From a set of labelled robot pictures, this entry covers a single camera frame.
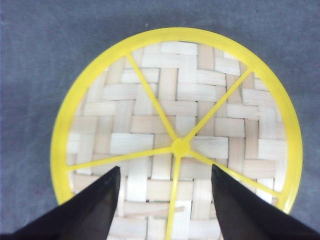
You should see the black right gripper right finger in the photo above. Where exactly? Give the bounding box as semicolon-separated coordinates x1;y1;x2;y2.
211;165;320;240

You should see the woven bamboo steamer lid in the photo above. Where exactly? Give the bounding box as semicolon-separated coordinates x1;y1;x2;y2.
50;27;303;240

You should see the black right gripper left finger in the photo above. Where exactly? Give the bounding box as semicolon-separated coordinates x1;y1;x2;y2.
0;166;121;240

